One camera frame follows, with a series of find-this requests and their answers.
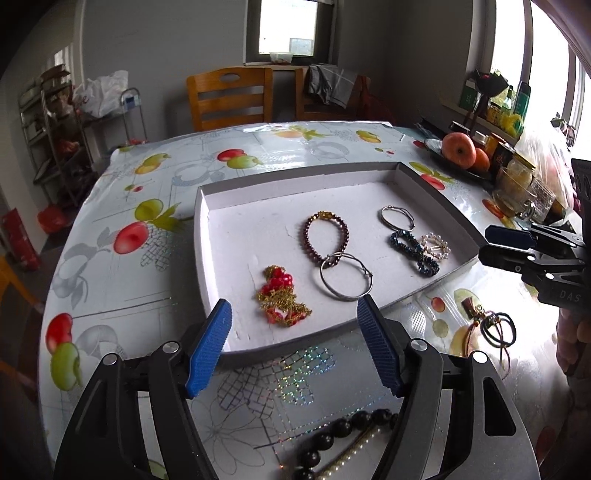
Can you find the metal shelf rack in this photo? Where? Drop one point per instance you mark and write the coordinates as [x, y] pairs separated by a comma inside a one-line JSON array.
[[51, 138]]

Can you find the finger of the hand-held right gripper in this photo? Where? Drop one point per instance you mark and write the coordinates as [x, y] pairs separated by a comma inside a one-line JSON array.
[[501, 259], [508, 237]]

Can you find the dark plate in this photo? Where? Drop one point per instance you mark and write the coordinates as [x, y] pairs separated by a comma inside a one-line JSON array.
[[436, 148]]

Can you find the large translucent plastic bag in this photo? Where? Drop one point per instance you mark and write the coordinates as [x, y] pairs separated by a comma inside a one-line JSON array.
[[549, 152]]

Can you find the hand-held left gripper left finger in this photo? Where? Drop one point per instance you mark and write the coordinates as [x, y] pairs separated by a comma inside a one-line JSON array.
[[210, 350]]

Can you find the glass mug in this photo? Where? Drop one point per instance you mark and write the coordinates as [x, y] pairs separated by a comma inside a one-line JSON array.
[[510, 196]]

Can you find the person's right hand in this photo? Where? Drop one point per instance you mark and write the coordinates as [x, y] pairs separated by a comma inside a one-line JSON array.
[[572, 341]]

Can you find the wooden chair with clothes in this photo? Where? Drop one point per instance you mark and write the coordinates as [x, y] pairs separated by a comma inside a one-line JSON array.
[[304, 108]]

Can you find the patterned glass tumbler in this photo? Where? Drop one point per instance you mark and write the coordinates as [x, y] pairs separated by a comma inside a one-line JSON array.
[[545, 198]]

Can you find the thin silver bangle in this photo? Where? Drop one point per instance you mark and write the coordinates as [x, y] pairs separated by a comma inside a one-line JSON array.
[[383, 219]]

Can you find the dark flower bouquet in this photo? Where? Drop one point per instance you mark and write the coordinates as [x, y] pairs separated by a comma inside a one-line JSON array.
[[491, 85]]

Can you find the small window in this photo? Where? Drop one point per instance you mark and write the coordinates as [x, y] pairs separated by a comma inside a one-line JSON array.
[[288, 25]]

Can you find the pearl strand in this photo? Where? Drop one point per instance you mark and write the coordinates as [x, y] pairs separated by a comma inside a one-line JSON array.
[[355, 450]]

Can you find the grey clothing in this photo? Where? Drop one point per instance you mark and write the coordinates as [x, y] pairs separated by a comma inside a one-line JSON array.
[[332, 85]]

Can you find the small metal trolley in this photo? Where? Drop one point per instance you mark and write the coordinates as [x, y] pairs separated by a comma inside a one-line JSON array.
[[134, 108]]

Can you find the red plastic bag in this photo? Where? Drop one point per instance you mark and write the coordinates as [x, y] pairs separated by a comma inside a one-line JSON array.
[[53, 219]]

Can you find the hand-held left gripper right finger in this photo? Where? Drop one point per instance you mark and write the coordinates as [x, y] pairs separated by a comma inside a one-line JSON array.
[[378, 346]]

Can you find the glass jar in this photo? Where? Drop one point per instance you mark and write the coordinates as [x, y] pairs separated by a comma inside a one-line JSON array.
[[524, 168]]

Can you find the orange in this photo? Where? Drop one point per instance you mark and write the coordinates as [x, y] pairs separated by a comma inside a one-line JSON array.
[[482, 160]]

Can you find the large bright window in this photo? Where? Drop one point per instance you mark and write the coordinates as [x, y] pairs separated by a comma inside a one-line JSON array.
[[549, 55]]

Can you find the red apple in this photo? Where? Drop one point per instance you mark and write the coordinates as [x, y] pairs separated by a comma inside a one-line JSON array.
[[457, 150]]

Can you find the green bottle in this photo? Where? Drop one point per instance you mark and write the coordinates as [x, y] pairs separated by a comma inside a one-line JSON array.
[[521, 99]]

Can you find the grey cardboard box tray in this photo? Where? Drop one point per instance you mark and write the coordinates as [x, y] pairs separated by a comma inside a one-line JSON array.
[[240, 240]]

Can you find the white plastic bag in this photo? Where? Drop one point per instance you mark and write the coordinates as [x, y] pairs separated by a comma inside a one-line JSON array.
[[101, 92]]

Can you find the red container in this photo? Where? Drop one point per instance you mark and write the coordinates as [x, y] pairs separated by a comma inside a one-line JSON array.
[[18, 240]]

